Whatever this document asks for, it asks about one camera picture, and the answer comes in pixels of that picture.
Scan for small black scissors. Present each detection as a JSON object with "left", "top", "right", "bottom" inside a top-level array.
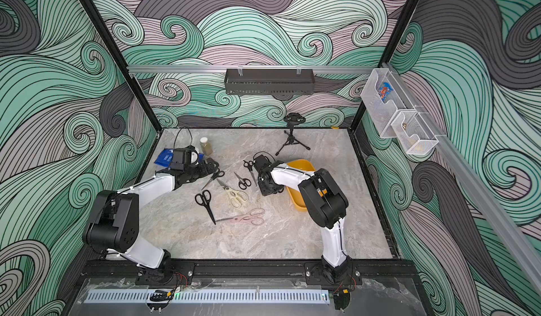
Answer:
[
  {"left": 243, "top": 161, "right": 258, "bottom": 185},
  {"left": 234, "top": 172, "right": 252, "bottom": 190},
  {"left": 201, "top": 170, "right": 225, "bottom": 190}
]

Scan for large black scissors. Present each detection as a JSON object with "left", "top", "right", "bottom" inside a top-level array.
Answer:
[{"left": 194, "top": 189, "right": 216, "bottom": 224}]

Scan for yellow storage box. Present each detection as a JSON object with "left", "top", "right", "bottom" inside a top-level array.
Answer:
[{"left": 285, "top": 158, "right": 322, "bottom": 213}]

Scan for cream kitchen scissors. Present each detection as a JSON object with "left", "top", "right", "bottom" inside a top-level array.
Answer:
[{"left": 217, "top": 179, "right": 249, "bottom": 208}]

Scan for pink scissors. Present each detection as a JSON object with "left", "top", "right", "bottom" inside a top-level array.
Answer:
[{"left": 217, "top": 208, "right": 266, "bottom": 226}]

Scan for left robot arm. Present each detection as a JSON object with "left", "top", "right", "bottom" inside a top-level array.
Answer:
[{"left": 83, "top": 158, "right": 219, "bottom": 270}]

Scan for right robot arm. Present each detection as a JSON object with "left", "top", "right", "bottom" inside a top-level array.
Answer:
[{"left": 253, "top": 155, "right": 350, "bottom": 281}]

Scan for small spice bottle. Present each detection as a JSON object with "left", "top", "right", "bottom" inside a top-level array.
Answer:
[{"left": 199, "top": 137, "right": 213, "bottom": 156}]

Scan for blue snack bag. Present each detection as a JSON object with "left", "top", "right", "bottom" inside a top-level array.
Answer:
[{"left": 154, "top": 148, "right": 173, "bottom": 168}]

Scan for black mini tripod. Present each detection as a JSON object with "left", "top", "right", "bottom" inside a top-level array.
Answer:
[{"left": 275, "top": 113, "right": 311, "bottom": 156}]

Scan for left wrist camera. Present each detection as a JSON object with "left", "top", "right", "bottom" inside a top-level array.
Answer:
[{"left": 169, "top": 146, "right": 199, "bottom": 171}]

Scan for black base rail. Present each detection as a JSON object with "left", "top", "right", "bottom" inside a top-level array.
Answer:
[{"left": 81, "top": 259, "right": 418, "bottom": 287}]

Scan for black wall shelf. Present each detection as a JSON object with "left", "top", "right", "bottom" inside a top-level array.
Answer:
[{"left": 224, "top": 70, "right": 316, "bottom": 96}]

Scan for aluminium wall rail back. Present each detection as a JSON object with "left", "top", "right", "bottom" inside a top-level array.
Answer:
[{"left": 127, "top": 64, "right": 376, "bottom": 75}]

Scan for aluminium wall rail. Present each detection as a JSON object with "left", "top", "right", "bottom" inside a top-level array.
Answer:
[
  {"left": 127, "top": 64, "right": 376, "bottom": 75},
  {"left": 383, "top": 63, "right": 540, "bottom": 293}
]

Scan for white slotted cable duct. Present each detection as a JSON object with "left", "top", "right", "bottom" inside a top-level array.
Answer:
[{"left": 82, "top": 289, "right": 331, "bottom": 305}]

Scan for large clear wall bin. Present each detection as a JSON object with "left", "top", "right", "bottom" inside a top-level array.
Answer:
[{"left": 362, "top": 68, "right": 414, "bottom": 139}]

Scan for small clear wall bin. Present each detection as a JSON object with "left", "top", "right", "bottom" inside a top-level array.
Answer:
[{"left": 390, "top": 110, "right": 438, "bottom": 156}]

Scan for aluminium wall rail right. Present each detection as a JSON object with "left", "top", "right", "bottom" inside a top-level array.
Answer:
[{"left": 383, "top": 63, "right": 540, "bottom": 293}]

